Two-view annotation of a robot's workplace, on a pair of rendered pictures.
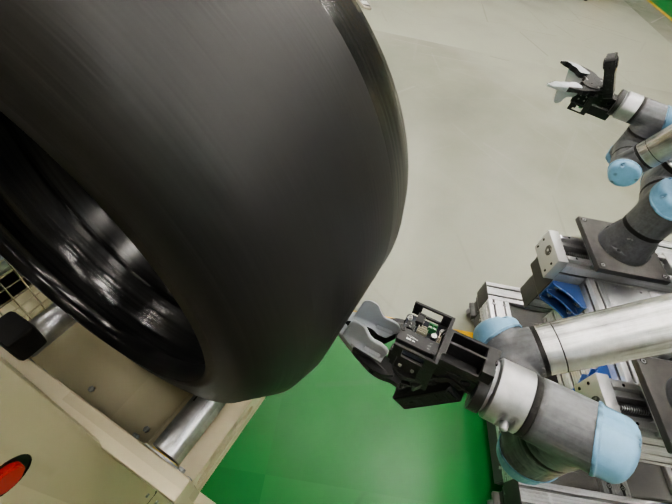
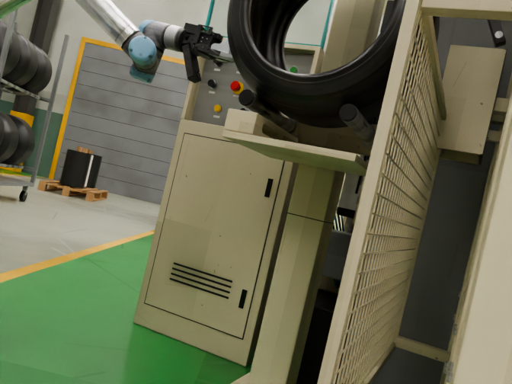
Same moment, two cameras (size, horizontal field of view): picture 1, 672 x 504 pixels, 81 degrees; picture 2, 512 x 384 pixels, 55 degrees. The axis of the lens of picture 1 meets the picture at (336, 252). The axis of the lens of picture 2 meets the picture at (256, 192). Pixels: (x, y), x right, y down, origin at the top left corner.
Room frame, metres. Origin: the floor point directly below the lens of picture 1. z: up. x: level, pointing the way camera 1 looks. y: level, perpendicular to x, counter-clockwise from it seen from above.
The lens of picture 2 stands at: (1.72, 0.23, 0.65)
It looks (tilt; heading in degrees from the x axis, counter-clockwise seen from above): 0 degrees down; 184
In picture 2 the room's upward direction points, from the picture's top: 13 degrees clockwise
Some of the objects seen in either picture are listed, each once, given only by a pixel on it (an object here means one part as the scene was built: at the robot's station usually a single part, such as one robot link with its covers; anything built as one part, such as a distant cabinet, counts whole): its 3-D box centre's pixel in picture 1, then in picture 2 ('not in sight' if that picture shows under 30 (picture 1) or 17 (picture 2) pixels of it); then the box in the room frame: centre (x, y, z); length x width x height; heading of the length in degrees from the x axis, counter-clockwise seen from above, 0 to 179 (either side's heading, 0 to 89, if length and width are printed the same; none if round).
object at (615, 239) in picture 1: (634, 236); not in sight; (0.96, -0.87, 0.77); 0.15 x 0.15 x 0.10
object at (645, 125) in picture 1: (654, 118); not in sight; (1.14, -0.78, 1.04); 0.11 x 0.08 x 0.09; 67
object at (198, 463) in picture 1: (242, 376); (265, 134); (0.25, 0.11, 0.84); 0.36 x 0.09 x 0.06; 161
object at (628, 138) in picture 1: (628, 150); not in sight; (1.12, -0.77, 0.94); 0.11 x 0.08 x 0.11; 157
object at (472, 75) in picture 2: not in sight; (466, 107); (0.21, 0.67, 1.05); 0.20 x 0.15 x 0.30; 161
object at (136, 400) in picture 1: (182, 344); (305, 155); (0.30, 0.24, 0.80); 0.37 x 0.36 x 0.02; 71
